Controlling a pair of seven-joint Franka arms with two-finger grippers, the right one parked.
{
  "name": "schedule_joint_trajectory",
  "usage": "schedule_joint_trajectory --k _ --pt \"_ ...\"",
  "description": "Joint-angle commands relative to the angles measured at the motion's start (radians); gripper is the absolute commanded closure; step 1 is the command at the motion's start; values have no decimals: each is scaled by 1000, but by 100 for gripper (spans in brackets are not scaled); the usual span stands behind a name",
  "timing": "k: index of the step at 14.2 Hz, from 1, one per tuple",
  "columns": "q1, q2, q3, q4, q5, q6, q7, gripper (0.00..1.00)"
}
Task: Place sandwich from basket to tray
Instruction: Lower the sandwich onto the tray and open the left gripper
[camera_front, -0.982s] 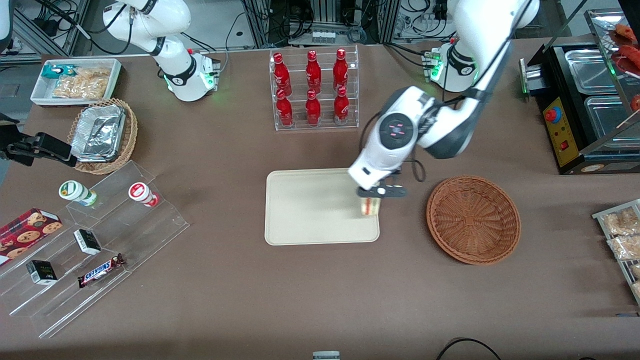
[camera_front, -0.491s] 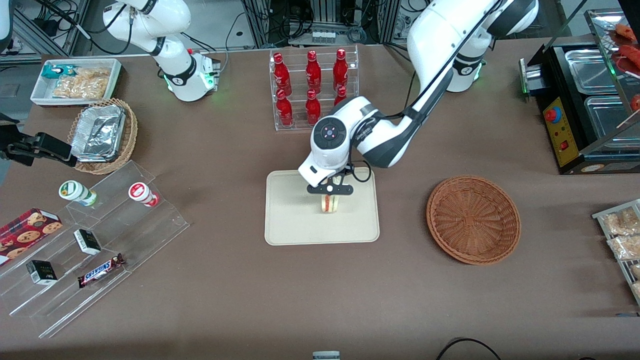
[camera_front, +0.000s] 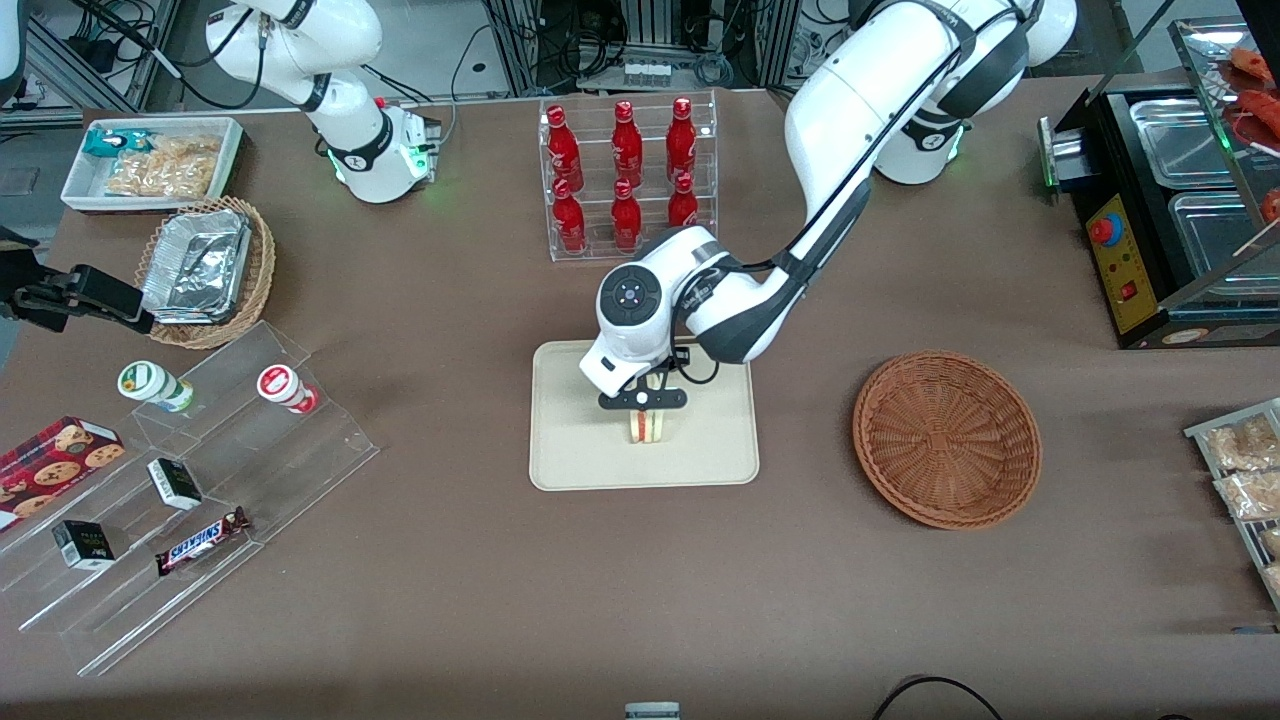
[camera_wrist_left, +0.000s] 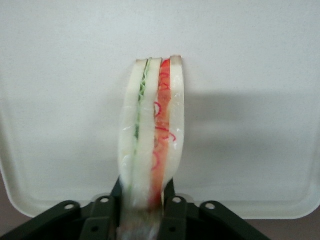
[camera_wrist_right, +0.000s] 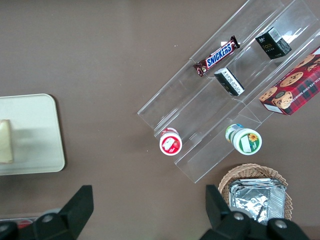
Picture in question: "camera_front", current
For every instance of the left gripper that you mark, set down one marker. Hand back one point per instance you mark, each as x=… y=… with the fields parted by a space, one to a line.
x=666 y=365

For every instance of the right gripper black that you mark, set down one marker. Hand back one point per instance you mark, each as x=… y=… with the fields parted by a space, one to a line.
x=42 y=292

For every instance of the triangle sandwich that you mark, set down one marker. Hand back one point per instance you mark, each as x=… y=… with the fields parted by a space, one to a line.
x=648 y=428

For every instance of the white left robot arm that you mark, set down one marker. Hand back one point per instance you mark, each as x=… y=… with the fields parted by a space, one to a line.
x=850 y=110

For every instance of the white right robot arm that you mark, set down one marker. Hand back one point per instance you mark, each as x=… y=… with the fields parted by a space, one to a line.
x=370 y=150

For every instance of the beige plastic tray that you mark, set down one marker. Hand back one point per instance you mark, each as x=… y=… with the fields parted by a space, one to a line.
x=570 y=440

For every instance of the small light wicker basket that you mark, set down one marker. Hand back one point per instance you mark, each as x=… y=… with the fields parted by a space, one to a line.
x=205 y=337

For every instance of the large brown wicker basket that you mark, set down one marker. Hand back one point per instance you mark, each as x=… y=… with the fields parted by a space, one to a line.
x=945 y=440

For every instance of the grey metal snack tray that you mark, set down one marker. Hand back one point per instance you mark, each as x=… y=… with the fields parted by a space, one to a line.
x=1200 y=435

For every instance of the green lid drink cup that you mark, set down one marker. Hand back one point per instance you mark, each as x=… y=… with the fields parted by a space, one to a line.
x=145 y=380

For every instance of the stack of foil containers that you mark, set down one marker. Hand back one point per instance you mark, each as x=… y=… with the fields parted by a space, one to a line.
x=195 y=265

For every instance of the white plastic snack bin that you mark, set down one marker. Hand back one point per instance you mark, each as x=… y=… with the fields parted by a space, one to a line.
x=80 y=190

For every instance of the bag of yellow chips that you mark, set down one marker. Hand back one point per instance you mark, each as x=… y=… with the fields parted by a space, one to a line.
x=165 y=168

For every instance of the teal snack packet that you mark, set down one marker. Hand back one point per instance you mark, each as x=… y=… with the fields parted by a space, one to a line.
x=115 y=143

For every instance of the clear acrylic bottle rack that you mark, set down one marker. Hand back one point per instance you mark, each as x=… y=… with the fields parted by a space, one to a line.
x=600 y=250

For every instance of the red cookie box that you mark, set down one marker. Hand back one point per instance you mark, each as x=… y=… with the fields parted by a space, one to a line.
x=50 y=465

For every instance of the red cola bottle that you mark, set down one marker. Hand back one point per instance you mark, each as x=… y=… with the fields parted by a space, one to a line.
x=569 y=220
x=627 y=145
x=564 y=150
x=681 y=140
x=683 y=210
x=626 y=215

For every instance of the red lid drink cup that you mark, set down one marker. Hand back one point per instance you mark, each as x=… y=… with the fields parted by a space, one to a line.
x=277 y=383

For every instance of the small black carton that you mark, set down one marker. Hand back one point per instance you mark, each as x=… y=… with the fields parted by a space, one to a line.
x=175 y=485
x=85 y=545

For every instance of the clear acrylic stepped display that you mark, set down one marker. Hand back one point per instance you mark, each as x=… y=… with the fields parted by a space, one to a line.
x=300 y=470

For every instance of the Snickers chocolate bar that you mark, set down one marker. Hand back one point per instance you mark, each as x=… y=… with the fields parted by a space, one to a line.
x=200 y=542

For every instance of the small grey device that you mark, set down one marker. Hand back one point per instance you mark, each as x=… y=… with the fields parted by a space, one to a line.
x=652 y=712

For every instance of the white power strip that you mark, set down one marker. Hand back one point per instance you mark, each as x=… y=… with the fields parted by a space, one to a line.
x=647 y=72

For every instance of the black food warmer machine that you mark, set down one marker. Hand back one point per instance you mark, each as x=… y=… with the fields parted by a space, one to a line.
x=1125 y=270

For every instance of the steel warmer pan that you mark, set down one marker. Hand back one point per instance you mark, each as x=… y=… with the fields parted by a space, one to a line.
x=1180 y=140
x=1215 y=235

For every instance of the clear bag of fried snacks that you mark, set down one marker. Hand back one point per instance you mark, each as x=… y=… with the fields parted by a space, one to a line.
x=1272 y=542
x=1240 y=445
x=1250 y=495

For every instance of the red sausage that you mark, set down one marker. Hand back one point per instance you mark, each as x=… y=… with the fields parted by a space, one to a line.
x=1260 y=115
x=1250 y=62

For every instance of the aluminium frame rack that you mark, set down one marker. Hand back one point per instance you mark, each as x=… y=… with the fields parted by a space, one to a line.
x=770 y=40

